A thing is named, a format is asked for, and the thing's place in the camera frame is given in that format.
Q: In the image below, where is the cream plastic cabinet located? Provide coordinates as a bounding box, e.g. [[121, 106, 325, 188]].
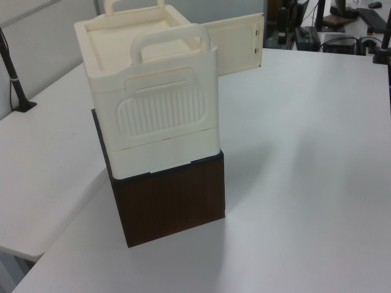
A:
[[74, 0, 220, 179]]

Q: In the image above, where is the black electronics box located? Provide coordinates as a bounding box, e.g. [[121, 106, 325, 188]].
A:
[[322, 33, 359, 55]]

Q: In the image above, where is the cream cabinet door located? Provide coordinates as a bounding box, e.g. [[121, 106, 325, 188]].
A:
[[202, 12, 265, 77]]

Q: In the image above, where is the dark wooden box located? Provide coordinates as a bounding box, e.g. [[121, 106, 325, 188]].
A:
[[91, 108, 227, 248]]

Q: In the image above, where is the black monitor stand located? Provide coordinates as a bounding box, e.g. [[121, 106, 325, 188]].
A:
[[315, 0, 326, 31]]

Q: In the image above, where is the brown wooden board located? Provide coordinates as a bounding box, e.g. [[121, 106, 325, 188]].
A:
[[320, 13, 346, 33]]

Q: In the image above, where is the black power strip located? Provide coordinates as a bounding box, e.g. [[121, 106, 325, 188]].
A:
[[294, 26, 321, 51]]

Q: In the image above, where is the black clamp stand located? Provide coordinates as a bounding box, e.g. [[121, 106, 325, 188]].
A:
[[359, 12, 391, 65]]

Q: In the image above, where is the black keyboard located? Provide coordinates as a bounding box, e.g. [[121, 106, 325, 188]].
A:
[[357, 8, 391, 32]]

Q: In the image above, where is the black rectangular speaker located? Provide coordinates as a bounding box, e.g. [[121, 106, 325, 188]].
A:
[[277, 7, 289, 46]]

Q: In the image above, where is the black pole with base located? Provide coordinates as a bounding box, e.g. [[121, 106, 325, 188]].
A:
[[0, 26, 38, 113]]

